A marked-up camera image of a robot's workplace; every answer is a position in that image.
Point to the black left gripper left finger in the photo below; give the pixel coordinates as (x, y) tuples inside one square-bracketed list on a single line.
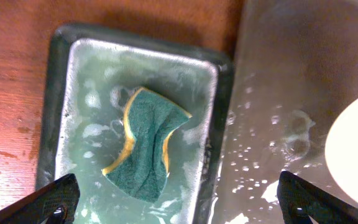
[(54, 203)]

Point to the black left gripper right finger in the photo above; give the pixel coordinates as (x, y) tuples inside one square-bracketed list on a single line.
[(302, 202)]

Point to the white plate top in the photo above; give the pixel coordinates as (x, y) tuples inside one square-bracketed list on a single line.
[(341, 150)]

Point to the green and yellow sponge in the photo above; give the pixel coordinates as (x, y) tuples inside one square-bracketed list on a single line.
[(142, 167)]

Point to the dark brown serving tray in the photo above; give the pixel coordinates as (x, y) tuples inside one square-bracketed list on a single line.
[(296, 71)]

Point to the dark green water tray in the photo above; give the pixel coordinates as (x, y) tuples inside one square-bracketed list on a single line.
[(92, 72)]

